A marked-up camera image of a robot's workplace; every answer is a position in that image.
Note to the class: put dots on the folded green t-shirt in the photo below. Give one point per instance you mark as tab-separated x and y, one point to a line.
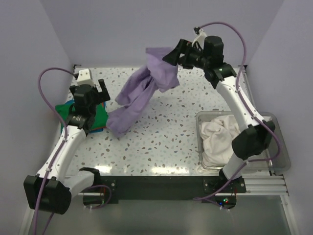
63	109

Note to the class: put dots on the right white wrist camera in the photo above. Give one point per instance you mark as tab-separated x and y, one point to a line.
200	36

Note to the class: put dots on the white t-shirt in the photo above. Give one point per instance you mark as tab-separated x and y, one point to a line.
217	136

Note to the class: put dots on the purple t-shirt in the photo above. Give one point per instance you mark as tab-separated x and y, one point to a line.
139	89

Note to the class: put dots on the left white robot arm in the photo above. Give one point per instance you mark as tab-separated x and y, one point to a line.
49	190

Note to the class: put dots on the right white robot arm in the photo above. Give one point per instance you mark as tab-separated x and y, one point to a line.
255	132

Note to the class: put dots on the clear plastic bin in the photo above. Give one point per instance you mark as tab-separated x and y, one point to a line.
279	165

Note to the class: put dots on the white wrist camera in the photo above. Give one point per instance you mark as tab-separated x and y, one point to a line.
85	78
200	36

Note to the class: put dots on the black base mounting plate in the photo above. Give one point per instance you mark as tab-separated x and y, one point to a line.
149	188

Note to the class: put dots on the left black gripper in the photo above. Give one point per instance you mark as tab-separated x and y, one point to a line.
103	96

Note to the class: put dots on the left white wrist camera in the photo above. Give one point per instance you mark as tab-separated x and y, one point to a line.
85	78

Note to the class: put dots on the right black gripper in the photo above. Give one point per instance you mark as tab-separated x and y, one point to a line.
184	47

